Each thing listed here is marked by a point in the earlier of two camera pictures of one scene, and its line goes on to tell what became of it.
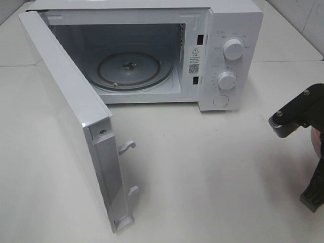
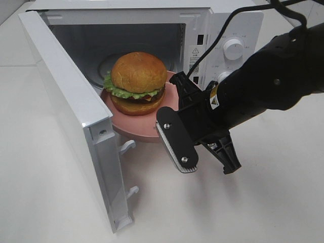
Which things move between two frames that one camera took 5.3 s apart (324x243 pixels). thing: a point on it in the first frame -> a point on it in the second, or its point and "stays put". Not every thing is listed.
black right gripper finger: x=313 y=198 -> x=204 y=123
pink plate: x=316 y=139 -> x=141 y=127
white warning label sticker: x=194 y=60 stays put
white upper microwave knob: x=233 y=49 stays put
